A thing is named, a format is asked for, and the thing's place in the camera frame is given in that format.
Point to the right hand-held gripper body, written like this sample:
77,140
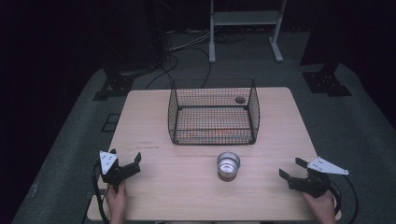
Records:
311,183

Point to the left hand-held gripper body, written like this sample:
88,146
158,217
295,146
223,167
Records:
124,171

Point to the person's right hand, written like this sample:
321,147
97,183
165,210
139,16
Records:
322,205

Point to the person's left hand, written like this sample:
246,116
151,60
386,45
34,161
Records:
116,199

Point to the metal cup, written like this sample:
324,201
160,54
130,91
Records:
228,168

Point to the black stand base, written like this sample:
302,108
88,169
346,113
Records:
327,82
120,84

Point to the small dark round object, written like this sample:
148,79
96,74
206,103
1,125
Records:
240,100

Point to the white metal stand frame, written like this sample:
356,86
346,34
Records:
246,18

